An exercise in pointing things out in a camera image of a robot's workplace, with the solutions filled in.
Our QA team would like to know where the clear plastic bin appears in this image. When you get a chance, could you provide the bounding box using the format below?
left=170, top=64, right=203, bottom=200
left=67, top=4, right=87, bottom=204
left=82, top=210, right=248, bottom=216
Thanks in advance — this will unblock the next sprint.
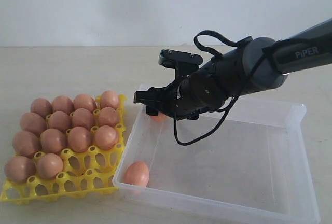
left=113, top=96, right=321, bottom=223

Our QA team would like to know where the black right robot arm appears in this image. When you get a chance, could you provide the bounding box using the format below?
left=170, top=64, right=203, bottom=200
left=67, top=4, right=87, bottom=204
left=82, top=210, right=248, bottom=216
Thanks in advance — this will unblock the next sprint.
left=133, top=20, right=331, bottom=120

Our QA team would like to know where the yellow plastic egg tray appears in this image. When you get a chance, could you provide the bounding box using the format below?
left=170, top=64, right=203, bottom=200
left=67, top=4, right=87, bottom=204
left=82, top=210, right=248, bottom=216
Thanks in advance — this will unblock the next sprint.
left=1, top=94, right=126, bottom=205

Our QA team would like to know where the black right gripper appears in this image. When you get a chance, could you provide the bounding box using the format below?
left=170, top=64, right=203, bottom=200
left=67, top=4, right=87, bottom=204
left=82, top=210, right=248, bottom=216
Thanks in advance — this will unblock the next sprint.
left=133, top=77, right=200, bottom=120

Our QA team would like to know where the brown egg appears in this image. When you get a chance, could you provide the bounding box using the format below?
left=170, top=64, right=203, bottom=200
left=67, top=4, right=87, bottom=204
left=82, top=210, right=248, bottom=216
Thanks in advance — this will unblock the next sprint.
left=40, top=128, right=67, bottom=155
left=12, top=131, right=42, bottom=159
left=94, top=125, right=118, bottom=150
left=73, top=94, right=97, bottom=112
left=67, top=127, right=92, bottom=153
left=36, top=153, right=64, bottom=180
left=48, top=111, right=72, bottom=133
left=150, top=112, right=167, bottom=123
left=100, top=90, right=120, bottom=109
left=123, top=161, right=149, bottom=187
left=51, top=95, right=74, bottom=115
left=20, top=112, right=47, bottom=137
left=72, top=108, right=95, bottom=130
left=98, top=107, right=120, bottom=127
left=30, top=98, right=53, bottom=119
left=5, top=156, right=36, bottom=184

